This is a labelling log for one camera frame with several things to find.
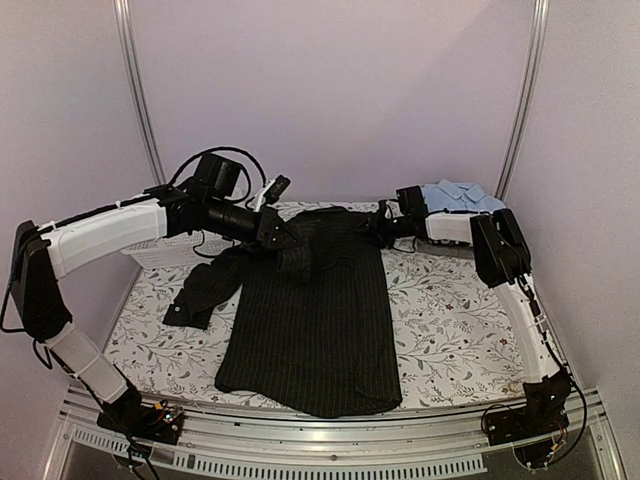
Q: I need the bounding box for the floral patterned table mat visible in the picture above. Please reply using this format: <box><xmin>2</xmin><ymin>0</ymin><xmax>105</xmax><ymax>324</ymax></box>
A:
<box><xmin>104</xmin><ymin>239</ymin><xmax>524</xmax><ymax>409</ymax></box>

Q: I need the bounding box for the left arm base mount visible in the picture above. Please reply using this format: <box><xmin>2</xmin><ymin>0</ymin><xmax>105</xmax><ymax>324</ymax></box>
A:
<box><xmin>97</xmin><ymin>396</ymin><xmax>184</xmax><ymax>445</ymax></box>

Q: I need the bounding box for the black pinstriped long sleeve shirt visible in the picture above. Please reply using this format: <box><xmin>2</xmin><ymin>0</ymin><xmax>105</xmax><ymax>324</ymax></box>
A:
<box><xmin>163</xmin><ymin>207</ymin><xmax>402</xmax><ymax>418</ymax></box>

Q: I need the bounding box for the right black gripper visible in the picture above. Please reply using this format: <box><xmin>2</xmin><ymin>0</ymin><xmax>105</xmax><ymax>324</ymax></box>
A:
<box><xmin>355</xmin><ymin>208</ymin><xmax>412</xmax><ymax>248</ymax></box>

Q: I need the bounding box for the white plastic basket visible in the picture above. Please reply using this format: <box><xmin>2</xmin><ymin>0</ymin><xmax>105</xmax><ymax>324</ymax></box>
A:
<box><xmin>121</xmin><ymin>232</ymin><xmax>234</xmax><ymax>270</ymax></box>

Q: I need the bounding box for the left aluminium frame post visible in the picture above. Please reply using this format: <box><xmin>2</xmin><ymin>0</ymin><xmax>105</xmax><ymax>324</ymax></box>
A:
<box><xmin>113</xmin><ymin>0</ymin><xmax>166</xmax><ymax>184</ymax></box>

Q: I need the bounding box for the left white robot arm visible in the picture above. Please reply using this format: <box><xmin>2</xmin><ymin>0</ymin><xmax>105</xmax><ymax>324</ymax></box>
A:
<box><xmin>1</xmin><ymin>146</ymin><xmax>295</xmax><ymax>434</ymax></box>

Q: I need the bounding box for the light blue folded shirt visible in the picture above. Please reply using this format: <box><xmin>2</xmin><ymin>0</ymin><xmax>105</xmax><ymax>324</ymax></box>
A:
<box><xmin>421</xmin><ymin>179</ymin><xmax>506</xmax><ymax>213</ymax></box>

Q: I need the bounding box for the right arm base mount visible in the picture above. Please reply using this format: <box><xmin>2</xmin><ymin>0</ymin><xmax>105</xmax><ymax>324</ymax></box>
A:
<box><xmin>480</xmin><ymin>403</ymin><xmax>569</xmax><ymax>446</ymax></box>

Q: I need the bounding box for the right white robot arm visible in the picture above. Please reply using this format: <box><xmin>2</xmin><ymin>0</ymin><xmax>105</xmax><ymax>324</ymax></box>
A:
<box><xmin>373</xmin><ymin>186</ymin><xmax>578</xmax><ymax>436</ymax></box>

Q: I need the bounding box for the aluminium frame post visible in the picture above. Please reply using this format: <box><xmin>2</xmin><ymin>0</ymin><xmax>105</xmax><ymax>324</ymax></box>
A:
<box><xmin>113</xmin><ymin>0</ymin><xmax>166</xmax><ymax>184</ymax></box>
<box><xmin>494</xmin><ymin>0</ymin><xmax>550</xmax><ymax>201</ymax></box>

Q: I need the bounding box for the aluminium front rail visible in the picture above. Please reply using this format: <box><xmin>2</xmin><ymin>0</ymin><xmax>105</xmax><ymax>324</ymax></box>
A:
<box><xmin>44</xmin><ymin>387</ymin><xmax>631</xmax><ymax>479</ymax></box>

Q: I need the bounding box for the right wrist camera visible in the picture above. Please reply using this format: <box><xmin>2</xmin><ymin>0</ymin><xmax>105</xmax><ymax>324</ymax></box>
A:
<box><xmin>396</xmin><ymin>186</ymin><xmax>427</xmax><ymax>218</ymax></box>

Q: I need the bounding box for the right aluminium frame post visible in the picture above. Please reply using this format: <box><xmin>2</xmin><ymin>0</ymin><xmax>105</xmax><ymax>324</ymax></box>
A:
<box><xmin>494</xmin><ymin>0</ymin><xmax>550</xmax><ymax>201</ymax></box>

